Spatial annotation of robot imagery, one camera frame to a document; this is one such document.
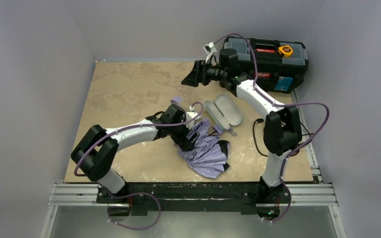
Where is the lavender umbrella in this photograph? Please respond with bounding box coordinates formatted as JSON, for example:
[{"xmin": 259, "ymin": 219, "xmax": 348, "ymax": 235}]
[{"xmin": 178, "ymin": 102, "xmax": 230, "ymax": 179}]

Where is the mint green umbrella sleeve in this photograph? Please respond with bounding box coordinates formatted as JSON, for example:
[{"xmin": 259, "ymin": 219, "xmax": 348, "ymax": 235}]
[{"xmin": 203, "ymin": 94, "xmax": 244, "ymax": 130}]

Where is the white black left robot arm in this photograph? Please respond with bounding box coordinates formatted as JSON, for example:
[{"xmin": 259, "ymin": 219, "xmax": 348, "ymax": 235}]
[{"xmin": 70, "ymin": 104, "xmax": 202, "ymax": 195}]

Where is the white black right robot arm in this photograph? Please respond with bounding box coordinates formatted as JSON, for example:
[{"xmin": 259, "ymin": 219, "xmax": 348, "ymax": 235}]
[{"xmin": 181, "ymin": 49, "xmax": 302, "ymax": 198}]

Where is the black toolbox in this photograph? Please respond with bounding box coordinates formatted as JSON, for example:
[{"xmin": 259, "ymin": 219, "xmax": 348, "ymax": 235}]
[{"xmin": 223, "ymin": 36, "xmax": 309, "ymax": 93}]

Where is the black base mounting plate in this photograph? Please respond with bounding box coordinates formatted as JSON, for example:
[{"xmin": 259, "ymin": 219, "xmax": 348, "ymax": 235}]
[{"xmin": 96, "ymin": 181, "xmax": 291, "ymax": 218}]

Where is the yellow tape measure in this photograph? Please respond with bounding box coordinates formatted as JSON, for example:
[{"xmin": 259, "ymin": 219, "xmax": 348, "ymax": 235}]
[{"xmin": 278, "ymin": 45, "xmax": 294, "ymax": 58}]

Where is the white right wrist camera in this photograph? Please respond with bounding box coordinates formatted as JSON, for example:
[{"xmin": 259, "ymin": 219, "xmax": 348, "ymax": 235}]
[{"xmin": 203, "ymin": 42, "xmax": 217, "ymax": 64}]

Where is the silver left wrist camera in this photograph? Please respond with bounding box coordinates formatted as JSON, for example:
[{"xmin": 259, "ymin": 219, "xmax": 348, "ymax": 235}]
[{"xmin": 185, "ymin": 106, "xmax": 202, "ymax": 128}]

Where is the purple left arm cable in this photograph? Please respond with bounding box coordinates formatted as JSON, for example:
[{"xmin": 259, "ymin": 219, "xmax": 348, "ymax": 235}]
[{"xmin": 73, "ymin": 102, "xmax": 205, "ymax": 231}]

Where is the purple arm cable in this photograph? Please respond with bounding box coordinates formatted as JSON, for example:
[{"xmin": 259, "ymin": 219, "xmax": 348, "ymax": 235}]
[
  {"xmin": 211, "ymin": 33, "xmax": 330, "ymax": 224},
  {"xmin": 73, "ymin": 102, "xmax": 205, "ymax": 231}
]

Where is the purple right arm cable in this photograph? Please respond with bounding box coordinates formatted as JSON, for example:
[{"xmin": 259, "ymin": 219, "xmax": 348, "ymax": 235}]
[{"xmin": 211, "ymin": 33, "xmax": 330, "ymax": 224}]

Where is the black cable on table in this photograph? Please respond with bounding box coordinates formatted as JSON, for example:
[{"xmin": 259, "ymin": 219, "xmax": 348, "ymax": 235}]
[{"xmin": 252, "ymin": 113, "xmax": 316, "ymax": 158}]

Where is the aluminium rail frame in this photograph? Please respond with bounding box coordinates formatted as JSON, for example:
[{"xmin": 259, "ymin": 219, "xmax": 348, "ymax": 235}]
[{"xmin": 40, "ymin": 88, "xmax": 347, "ymax": 238}]

